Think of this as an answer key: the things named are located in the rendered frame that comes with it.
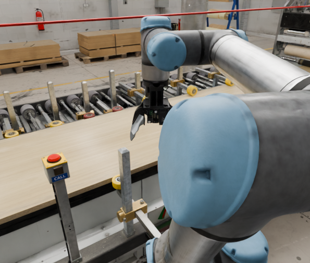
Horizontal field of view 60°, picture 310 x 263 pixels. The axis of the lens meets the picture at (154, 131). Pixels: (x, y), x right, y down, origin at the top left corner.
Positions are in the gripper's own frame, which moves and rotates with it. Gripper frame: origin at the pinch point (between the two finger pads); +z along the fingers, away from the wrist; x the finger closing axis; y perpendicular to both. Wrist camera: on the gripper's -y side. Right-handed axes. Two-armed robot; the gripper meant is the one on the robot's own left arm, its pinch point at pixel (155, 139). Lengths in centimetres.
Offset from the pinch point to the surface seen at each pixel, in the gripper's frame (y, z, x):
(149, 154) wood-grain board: -55, 42, -1
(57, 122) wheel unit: -97, 41, -64
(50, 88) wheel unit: -109, 21, -68
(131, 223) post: -16, 54, -10
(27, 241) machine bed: -14, 61, -58
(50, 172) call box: -0.2, 12.1, -34.6
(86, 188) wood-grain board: -28, 42, -31
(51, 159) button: -2.9, 8.5, -34.2
